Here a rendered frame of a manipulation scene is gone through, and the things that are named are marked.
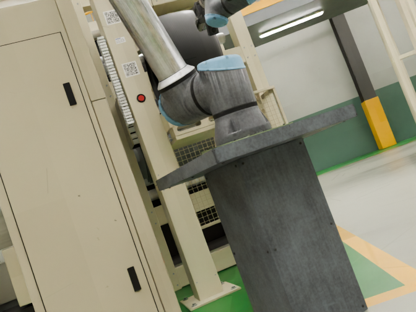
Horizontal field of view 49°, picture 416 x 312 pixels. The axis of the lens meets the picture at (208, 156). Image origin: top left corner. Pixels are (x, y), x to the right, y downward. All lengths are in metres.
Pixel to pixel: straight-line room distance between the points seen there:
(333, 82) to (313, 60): 0.74
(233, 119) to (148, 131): 0.97
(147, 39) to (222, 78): 0.29
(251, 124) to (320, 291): 0.53
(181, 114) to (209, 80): 0.18
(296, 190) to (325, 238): 0.17
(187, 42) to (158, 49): 0.75
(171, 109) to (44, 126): 0.42
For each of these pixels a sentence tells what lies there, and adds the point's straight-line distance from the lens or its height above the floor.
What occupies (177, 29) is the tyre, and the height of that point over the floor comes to 1.29.
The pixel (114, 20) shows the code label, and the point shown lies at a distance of 2.50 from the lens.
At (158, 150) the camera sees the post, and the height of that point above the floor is 0.78.
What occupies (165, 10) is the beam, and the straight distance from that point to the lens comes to 2.97.
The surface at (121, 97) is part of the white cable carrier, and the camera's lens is 2.37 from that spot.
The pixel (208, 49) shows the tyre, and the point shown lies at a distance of 2.30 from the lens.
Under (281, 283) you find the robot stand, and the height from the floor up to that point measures 0.19.
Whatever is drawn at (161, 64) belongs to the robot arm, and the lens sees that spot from 1.55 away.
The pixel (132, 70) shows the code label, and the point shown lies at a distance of 2.41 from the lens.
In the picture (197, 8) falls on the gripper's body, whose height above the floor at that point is 1.27.
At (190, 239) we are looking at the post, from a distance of 2.31.
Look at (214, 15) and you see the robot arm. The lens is 1.86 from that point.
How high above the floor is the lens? 0.51
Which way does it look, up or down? 4 degrees up
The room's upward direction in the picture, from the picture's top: 20 degrees counter-clockwise
